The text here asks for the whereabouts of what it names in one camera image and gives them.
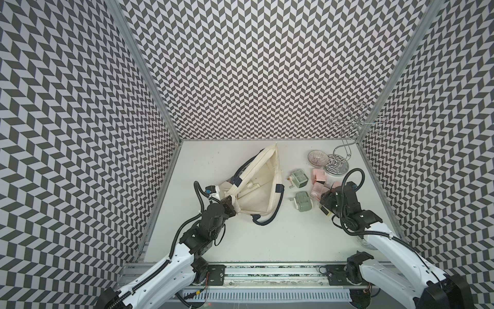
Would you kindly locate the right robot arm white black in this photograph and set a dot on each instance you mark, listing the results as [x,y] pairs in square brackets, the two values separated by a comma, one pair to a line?
[419,284]

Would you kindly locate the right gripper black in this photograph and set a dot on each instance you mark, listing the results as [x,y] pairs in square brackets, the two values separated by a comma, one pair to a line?
[327,200]

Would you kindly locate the pink pencil sharpener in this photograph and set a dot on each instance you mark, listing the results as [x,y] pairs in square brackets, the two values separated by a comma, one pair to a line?
[318,176]
[318,190]
[336,184]

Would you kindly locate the cream canvas tote bag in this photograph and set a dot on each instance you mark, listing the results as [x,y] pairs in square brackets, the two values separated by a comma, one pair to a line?
[257,188]

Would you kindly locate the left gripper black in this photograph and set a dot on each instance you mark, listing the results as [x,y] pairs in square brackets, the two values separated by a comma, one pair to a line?
[226,203]

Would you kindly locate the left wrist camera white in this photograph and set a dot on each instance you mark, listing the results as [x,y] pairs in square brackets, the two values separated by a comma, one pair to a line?
[213,191]

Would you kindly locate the silver wire jewelry stand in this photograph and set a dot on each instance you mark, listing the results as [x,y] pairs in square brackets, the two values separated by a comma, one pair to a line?
[359,127]

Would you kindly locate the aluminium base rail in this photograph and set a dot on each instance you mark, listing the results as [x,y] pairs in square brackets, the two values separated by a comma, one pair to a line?
[257,275]

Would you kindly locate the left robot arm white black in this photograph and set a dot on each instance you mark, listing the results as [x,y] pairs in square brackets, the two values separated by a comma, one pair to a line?
[184,265]

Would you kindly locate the green patterned ceramic bowl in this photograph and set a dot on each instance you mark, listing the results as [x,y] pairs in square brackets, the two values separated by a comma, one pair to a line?
[366,244]

